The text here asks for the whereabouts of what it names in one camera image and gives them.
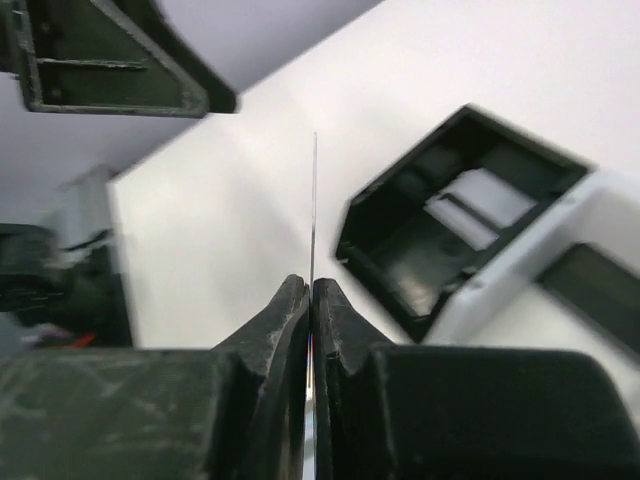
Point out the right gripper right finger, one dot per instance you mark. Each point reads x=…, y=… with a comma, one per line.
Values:
x=388, y=411

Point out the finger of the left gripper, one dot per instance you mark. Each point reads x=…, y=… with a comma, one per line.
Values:
x=106, y=57

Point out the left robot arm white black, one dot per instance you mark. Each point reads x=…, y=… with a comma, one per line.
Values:
x=64, y=271

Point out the black white three-bin tray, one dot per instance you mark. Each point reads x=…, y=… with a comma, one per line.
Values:
x=566, y=274

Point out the white photo card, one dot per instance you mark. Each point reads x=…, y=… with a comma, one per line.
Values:
x=313, y=212

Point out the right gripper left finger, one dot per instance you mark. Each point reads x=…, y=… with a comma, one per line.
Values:
x=236, y=411

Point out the silver card in left bin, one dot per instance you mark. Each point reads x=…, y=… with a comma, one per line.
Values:
x=478, y=207

